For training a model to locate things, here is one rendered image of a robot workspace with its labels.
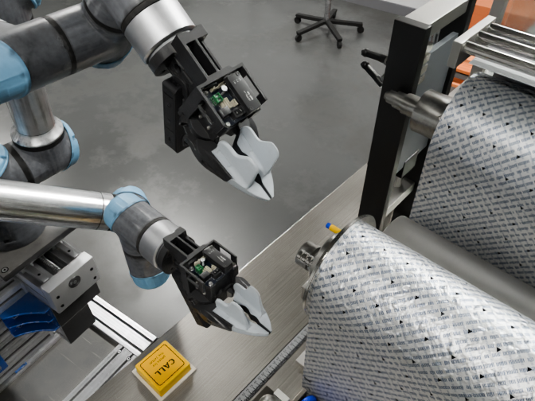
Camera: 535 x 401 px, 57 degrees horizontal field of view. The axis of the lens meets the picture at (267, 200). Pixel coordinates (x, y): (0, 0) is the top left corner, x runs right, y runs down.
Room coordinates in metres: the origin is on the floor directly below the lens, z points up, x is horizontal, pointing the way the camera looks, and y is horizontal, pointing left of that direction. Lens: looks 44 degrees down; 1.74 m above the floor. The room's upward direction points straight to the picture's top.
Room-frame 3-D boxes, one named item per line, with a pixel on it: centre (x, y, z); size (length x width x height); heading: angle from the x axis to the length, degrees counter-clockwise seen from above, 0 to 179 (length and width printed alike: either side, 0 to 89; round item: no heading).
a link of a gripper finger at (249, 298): (0.42, 0.02, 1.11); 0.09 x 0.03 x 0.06; 48
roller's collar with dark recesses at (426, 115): (0.58, -0.25, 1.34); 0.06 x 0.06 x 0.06; 48
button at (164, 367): (0.42, 0.19, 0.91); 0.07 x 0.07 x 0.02; 48
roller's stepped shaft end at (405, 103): (0.62, -0.20, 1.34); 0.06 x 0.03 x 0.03; 48
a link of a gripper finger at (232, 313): (0.40, 0.04, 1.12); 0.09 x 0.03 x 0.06; 48
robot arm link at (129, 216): (0.59, 0.23, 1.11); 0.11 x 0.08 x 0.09; 48
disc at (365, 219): (0.38, -0.09, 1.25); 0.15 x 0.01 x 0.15; 138
